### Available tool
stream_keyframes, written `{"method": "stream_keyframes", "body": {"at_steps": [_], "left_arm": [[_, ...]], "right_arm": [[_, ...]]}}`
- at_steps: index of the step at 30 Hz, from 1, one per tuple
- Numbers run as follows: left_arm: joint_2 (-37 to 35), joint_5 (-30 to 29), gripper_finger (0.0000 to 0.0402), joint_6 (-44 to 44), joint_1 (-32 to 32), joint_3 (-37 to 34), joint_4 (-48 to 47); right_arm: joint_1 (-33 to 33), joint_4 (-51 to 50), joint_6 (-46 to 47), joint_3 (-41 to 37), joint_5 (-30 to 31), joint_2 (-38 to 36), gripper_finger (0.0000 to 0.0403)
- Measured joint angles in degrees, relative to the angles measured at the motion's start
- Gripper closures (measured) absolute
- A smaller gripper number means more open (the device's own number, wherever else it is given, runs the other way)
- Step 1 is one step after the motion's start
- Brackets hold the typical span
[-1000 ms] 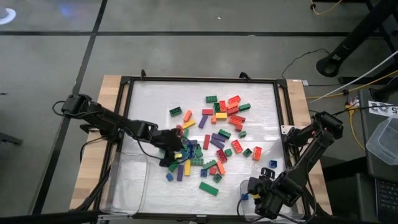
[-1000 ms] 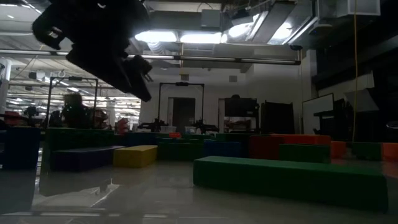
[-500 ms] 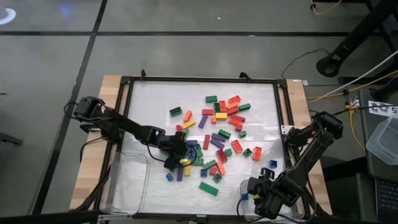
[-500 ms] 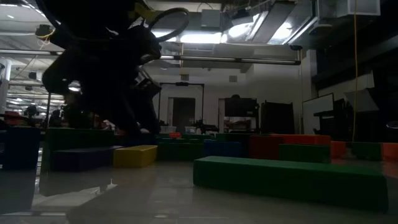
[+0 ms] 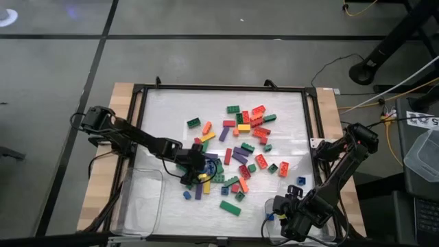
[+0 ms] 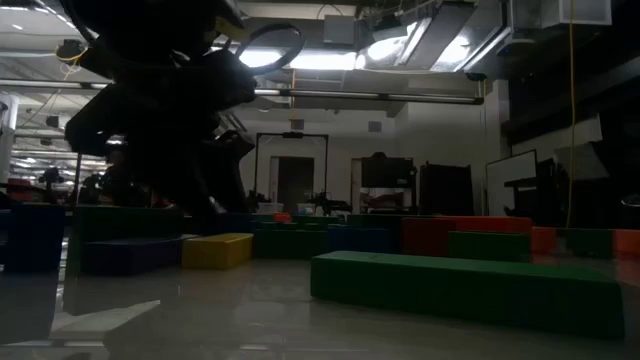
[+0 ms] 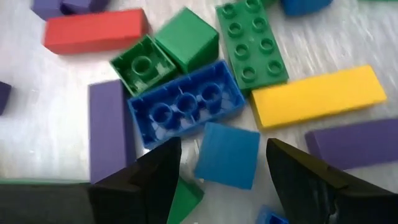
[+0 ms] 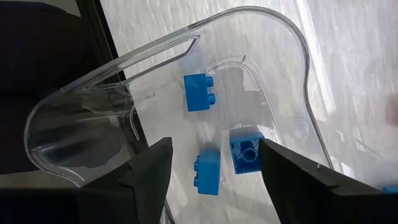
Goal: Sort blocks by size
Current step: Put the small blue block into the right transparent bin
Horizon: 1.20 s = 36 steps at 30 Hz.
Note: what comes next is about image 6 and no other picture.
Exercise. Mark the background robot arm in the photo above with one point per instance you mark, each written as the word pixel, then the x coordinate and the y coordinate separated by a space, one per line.
pixel 330 204
pixel 257 200

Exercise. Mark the small green block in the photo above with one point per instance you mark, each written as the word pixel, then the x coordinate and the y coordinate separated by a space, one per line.
pixel 489 247
pixel 589 242

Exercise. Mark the wall vent grille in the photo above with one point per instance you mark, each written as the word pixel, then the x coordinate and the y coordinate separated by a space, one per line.
pixel 375 126
pixel 297 124

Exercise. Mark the red background bin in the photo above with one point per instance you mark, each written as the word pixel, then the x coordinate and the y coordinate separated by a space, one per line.
pixel 20 192

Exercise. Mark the ceiling light panel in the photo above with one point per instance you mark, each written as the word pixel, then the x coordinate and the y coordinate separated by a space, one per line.
pixel 322 61
pixel 260 57

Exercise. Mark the black gantry frame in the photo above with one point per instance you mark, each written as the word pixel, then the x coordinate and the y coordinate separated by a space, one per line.
pixel 291 135

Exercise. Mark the dome security camera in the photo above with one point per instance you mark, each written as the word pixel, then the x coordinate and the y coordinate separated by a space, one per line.
pixel 476 76

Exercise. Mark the background plastic tub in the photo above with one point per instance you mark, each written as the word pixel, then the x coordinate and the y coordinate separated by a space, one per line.
pixel 270 208
pixel 306 208

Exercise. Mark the long green block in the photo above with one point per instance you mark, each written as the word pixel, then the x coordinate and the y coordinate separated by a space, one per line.
pixel 465 290

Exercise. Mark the black cabinet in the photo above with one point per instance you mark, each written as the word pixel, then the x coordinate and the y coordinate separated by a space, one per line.
pixel 446 190

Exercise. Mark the whiteboard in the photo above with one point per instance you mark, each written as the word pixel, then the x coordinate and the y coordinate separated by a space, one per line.
pixel 510 182

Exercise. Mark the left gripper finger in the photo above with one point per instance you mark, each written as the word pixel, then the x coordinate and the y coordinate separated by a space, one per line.
pixel 234 165
pixel 185 190

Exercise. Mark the long horizontal light bar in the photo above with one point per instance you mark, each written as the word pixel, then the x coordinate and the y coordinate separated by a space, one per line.
pixel 370 95

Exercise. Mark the white plastic surface sheet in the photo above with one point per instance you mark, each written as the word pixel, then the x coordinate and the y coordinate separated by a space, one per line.
pixel 250 310

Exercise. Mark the rectangular metal ceiling duct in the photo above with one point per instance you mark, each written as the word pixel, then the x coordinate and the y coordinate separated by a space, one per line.
pixel 440 35

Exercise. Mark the yellow block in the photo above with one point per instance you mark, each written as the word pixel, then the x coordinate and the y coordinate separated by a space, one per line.
pixel 217 251

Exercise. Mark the small blue block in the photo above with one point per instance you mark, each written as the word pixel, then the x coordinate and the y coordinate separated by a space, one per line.
pixel 32 237

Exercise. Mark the black monitor screen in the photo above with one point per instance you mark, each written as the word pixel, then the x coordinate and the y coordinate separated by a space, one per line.
pixel 387 172

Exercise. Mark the background robot station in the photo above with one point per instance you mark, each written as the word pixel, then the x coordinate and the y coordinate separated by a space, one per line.
pixel 100 187

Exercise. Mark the black background desk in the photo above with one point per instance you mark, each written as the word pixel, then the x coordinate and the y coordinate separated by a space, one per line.
pixel 530 190

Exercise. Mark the white ceiling duct box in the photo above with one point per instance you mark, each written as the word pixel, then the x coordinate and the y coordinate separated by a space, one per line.
pixel 560 12

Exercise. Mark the small red block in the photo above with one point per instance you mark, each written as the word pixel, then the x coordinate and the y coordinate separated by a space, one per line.
pixel 425 237

